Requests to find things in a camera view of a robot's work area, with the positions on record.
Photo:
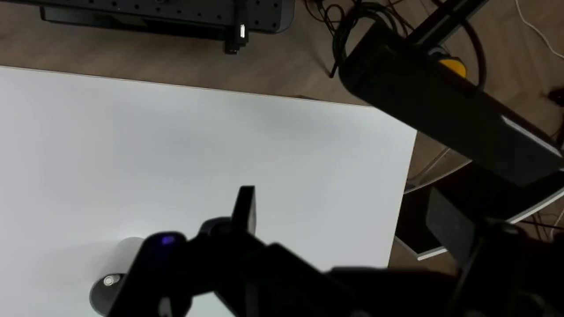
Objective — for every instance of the black stand with cables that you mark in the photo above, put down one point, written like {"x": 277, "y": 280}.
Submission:
{"x": 397, "y": 74}

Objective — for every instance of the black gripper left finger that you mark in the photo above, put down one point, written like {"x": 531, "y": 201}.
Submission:
{"x": 244, "y": 213}

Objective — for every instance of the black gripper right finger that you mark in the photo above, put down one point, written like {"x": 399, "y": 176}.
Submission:
{"x": 453, "y": 227}

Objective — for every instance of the black equipment case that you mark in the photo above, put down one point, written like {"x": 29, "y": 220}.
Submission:
{"x": 230, "y": 21}

